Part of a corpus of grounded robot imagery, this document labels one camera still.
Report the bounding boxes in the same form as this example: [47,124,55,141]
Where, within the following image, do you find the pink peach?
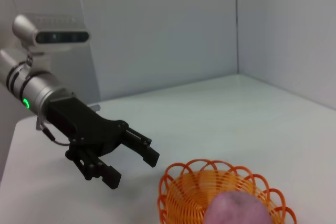
[203,191,272,224]

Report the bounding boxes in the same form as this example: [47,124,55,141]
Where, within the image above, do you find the left gripper connector cable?
[35,108,71,146]

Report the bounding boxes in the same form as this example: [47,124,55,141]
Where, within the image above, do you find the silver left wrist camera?
[12,13,91,72]

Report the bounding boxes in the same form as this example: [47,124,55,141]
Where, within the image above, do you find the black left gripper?
[46,97,160,190]

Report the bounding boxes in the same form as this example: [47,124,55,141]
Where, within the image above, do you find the orange plastic woven basket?
[157,158,298,224]

